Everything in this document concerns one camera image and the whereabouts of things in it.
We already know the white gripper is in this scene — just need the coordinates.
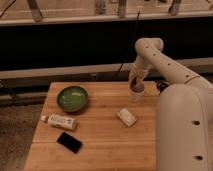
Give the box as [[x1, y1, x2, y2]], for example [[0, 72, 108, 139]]
[[129, 64, 146, 83]]

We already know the dark red pepper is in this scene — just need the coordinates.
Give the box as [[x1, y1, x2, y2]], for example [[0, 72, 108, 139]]
[[130, 78, 144, 93]]

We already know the green bowl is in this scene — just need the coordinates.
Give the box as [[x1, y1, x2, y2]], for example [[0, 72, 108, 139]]
[[57, 86, 88, 113]]

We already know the black smartphone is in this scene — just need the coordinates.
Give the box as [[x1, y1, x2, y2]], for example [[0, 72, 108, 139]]
[[57, 132, 82, 153]]

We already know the white tube bottle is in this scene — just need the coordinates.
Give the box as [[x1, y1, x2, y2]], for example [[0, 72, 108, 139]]
[[40, 114, 77, 130]]

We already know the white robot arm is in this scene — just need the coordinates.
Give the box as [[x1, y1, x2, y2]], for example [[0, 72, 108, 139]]
[[129, 38, 213, 171]]

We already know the black cable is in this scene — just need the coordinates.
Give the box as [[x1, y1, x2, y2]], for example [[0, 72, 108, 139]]
[[111, 9, 141, 82]]

